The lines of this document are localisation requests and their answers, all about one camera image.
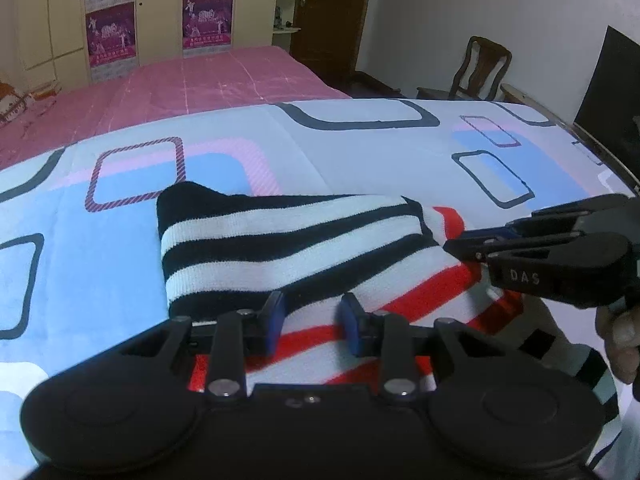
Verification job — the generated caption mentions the brown wooden door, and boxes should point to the brown wooden door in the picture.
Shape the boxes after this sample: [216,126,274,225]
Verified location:
[290,0,377,87]

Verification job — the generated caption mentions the person's right hand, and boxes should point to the person's right hand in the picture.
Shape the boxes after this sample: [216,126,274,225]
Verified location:
[594,303,640,387]

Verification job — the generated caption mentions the brown wooden chair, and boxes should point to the brown wooden chair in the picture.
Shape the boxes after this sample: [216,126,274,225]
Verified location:
[416,36,514,102]

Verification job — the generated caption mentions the pink bedspread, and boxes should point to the pink bedspread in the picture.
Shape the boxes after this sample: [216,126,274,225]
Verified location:
[0,44,354,172]

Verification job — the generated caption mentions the black panel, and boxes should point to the black panel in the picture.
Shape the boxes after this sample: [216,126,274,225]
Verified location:
[571,25,640,162]

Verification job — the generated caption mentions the cream wardrobe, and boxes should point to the cream wardrobe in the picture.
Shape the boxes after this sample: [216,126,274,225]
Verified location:
[0,0,282,97]

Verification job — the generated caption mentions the black white red striped sweater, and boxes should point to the black white red striped sweater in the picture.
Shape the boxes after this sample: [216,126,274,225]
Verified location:
[156,181,624,471]

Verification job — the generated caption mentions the cream corner shelf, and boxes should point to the cream corner shelf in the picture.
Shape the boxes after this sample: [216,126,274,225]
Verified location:
[272,0,306,54]

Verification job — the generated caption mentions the geometric print bed blanket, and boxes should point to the geometric print bed blanket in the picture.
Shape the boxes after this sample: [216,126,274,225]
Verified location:
[0,98,628,480]

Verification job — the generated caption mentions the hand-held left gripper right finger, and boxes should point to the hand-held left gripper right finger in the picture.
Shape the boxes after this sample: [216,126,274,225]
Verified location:
[340,292,507,405]

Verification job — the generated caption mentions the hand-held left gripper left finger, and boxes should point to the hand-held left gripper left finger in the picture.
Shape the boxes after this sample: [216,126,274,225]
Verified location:
[115,291,287,403]

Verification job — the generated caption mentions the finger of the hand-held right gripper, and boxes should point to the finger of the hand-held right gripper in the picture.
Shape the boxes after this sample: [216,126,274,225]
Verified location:
[443,232,632,264]
[459,194,640,242]

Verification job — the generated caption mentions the curved bed footboard rail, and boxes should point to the curved bed footboard rail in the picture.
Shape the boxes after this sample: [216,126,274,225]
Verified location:
[500,83,640,197]

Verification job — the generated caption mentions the floral pillow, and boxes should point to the floral pillow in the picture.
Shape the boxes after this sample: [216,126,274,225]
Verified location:
[0,81,32,129]

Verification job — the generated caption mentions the magenta wall poster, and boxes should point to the magenta wall poster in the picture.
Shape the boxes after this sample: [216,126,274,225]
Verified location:
[182,0,234,51]
[85,2,137,69]

